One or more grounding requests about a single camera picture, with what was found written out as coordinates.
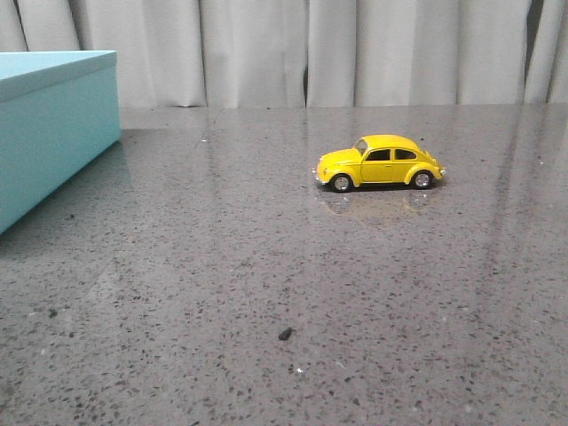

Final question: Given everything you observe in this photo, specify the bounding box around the yellow toy beetle car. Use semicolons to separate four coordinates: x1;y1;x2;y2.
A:
312;134;446;193

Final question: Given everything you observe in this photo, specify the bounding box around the light blue storage box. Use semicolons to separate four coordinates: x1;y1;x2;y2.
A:
1;51;121;230

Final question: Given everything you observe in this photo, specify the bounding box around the small black debris piece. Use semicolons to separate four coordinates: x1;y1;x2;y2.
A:
278;327;293;341

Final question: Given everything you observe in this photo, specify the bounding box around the white pleated curtain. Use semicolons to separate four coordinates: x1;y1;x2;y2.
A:
1;0;567;107

